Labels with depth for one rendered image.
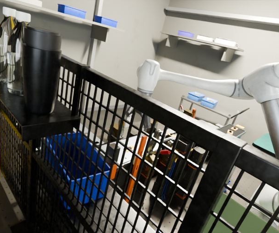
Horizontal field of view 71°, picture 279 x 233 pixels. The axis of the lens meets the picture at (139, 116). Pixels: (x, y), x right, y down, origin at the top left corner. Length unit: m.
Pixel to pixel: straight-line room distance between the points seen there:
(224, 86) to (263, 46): 2.89
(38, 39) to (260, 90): 0.94
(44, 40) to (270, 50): 3.77
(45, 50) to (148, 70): 0.66
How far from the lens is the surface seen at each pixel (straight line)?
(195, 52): 4.46
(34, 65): 0.46
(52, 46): 0.46
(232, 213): 1.12
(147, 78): 1.03
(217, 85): 1.17
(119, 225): 0.79
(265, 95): 1.09
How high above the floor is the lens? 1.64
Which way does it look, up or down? 21 degrees down
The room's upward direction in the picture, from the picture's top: 15 degrees clockwise
